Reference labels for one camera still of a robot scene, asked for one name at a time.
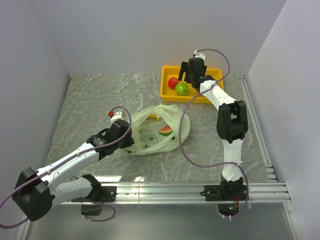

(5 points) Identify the green apple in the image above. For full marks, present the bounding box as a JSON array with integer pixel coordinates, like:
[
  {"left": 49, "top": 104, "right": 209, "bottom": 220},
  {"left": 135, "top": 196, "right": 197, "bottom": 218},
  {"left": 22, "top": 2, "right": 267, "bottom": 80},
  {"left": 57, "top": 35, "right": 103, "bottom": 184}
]
[{"left": 175, "top": 81, "right": 189, "bottom": 96}]

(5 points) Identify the light green plastic bag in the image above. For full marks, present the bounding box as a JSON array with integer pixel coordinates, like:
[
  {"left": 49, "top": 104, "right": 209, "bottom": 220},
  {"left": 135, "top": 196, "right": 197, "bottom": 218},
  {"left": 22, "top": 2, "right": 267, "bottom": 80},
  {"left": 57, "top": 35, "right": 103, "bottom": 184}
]
[{"left": 124, "top": 104, "right": 191, "bottom": 156}]

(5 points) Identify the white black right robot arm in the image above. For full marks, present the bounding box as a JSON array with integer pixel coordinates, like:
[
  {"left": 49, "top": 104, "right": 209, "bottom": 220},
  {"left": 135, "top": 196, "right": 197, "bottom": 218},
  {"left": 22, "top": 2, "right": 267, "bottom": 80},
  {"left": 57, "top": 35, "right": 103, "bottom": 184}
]
[{"left": 178, "top": 57, "right": 249, "bottom": 201}]

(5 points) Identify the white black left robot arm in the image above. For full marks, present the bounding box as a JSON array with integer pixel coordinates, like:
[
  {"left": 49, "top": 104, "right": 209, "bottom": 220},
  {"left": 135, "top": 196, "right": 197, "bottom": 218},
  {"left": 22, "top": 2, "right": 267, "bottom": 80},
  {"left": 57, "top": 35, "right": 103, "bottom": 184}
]
[{"left": 12, "top": 119, "right": 134, "bottom": 222}]

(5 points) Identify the yellow plastic tray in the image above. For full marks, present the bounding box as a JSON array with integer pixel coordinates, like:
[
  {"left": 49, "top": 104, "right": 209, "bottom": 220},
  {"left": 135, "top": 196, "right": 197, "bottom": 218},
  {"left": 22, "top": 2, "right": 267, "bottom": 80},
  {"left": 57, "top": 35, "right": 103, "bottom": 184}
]
[{"left": 160, "top": 65, "right": 224, "bottom": 104}]

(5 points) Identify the yellow banana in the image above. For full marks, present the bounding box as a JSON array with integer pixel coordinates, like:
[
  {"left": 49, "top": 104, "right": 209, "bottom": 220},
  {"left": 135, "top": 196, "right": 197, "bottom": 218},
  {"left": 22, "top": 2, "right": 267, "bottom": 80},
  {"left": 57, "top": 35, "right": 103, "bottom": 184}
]
[{"left": 147, "top": 114, "right": 160, "bottom": 121}]

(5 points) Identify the watermelon slice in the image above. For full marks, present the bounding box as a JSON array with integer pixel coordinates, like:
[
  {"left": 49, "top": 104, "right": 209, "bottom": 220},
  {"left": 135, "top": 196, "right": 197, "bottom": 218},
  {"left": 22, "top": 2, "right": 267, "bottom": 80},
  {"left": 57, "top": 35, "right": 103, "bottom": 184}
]
[{"left": 158, "top": 125, "right": 173, "bottom": 137}]

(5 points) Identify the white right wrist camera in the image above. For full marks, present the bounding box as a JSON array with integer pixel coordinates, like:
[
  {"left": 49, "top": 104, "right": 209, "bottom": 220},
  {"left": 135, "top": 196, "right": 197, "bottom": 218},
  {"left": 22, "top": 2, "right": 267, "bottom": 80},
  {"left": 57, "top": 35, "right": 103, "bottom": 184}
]
[{"left": 192, "top": 50, "right": 206, "bottom": 61}]

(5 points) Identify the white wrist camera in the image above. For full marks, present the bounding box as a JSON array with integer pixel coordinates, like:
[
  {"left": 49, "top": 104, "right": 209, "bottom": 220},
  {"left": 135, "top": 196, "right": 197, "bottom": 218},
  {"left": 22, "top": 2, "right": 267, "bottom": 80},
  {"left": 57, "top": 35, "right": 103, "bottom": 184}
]
[
  {"left": 108, "top": 110, "right": 124, "bottom": 124},
  {"left": 192, "top": 50, "right": 206, "bottom": 61}
]

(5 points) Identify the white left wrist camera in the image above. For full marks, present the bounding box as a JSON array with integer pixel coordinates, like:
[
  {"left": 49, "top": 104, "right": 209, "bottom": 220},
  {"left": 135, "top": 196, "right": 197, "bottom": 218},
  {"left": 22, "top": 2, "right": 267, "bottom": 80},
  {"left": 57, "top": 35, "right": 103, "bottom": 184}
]
[{"left": 108, "top": 110, "right": 124, "bottom": 124}]

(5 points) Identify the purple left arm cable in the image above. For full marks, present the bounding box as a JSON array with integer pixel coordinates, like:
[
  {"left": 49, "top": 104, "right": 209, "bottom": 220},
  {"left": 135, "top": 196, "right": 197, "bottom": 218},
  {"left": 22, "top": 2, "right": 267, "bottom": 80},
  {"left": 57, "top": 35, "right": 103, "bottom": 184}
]
[{"left": 0, "top": 106, "right": 133, "bottom": 229}]

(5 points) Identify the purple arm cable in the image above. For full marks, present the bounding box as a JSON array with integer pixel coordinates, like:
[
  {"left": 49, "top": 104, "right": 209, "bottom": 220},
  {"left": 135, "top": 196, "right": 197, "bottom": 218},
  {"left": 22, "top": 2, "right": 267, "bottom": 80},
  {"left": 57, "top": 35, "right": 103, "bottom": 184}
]
[
  {"left": 0, "top": 106, "right": 133, "bottom": 229},
  {"left": 177, "top": 48, "right": 251, "bottom": 220}
]

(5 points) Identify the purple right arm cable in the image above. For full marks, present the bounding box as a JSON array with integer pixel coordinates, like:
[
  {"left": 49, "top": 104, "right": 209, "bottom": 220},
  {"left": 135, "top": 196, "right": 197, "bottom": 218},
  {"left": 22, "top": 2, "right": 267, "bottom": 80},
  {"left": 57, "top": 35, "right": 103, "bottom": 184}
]
[{"left": 177, "top": 48, "right": 251, "bottom": 220}]

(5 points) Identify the aluminium corner rail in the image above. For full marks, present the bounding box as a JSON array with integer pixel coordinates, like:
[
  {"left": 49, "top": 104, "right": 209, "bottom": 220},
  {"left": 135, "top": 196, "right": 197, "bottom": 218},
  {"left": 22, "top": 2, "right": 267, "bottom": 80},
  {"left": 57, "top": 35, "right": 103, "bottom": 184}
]
[{"left": 237, "top": 75, "right": 278, "bottom": 183}]

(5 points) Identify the aluminium front mounting rail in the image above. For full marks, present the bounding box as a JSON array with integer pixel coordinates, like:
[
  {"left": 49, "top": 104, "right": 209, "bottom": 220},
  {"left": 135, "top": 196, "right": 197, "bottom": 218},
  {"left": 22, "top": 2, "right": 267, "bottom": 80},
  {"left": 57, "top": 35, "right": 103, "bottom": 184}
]
[{"left": 17, "top": 182, "right": 295, "bottom": 240}]

